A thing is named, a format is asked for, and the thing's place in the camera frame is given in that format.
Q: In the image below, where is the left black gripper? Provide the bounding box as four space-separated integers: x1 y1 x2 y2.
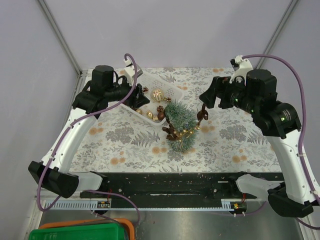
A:
105 76 150 109

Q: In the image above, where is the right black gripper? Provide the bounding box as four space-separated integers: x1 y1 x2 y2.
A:
198 74 259 114

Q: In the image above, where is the white plastic basket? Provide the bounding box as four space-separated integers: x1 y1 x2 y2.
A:
120 71 184 126

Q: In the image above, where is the small green christmas tree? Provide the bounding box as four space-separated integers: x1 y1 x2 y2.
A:
162 101 198 154

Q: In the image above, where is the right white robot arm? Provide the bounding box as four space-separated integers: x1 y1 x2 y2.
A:
199 69 316 218

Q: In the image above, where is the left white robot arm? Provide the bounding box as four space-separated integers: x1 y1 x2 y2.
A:
28 63 150 198

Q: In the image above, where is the small gold bauble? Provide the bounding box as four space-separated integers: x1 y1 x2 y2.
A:
146 111 153 118

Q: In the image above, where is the large gold striped bauble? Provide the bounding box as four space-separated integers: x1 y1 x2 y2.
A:
151 88 165 102

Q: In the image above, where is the brown shiny bauble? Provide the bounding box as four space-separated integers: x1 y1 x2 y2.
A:
157 112 166 121

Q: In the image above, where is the floral patterned table mat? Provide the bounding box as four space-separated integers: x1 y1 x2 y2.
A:
61 66 286 174

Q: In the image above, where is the orange plastic bin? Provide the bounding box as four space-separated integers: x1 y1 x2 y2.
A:
38 218 136 240

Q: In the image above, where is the green plastic bin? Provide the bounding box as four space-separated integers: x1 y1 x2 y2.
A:
28 223 128 240

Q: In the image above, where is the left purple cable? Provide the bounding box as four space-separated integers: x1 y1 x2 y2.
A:
36 52 141 224

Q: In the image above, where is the purple cable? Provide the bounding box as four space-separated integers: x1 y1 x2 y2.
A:
241 54 320 230
36 52 141 224

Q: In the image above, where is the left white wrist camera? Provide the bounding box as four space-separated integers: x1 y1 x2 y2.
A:
123 59 143 86

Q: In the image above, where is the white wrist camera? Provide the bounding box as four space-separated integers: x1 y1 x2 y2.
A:
123 59 143 86
229 55 253 84

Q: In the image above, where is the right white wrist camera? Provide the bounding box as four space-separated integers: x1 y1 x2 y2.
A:
229 55 253 84

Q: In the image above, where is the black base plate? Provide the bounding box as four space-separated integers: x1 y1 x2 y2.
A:
80 172 243 209

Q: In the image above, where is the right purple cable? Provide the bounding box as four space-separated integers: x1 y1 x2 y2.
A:
241 54 320 230

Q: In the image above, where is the aluminium frame rail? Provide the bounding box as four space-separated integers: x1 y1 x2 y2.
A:
223 198 265 211

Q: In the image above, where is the white slotted cable duct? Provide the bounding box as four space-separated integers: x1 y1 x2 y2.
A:
50 199 112 211

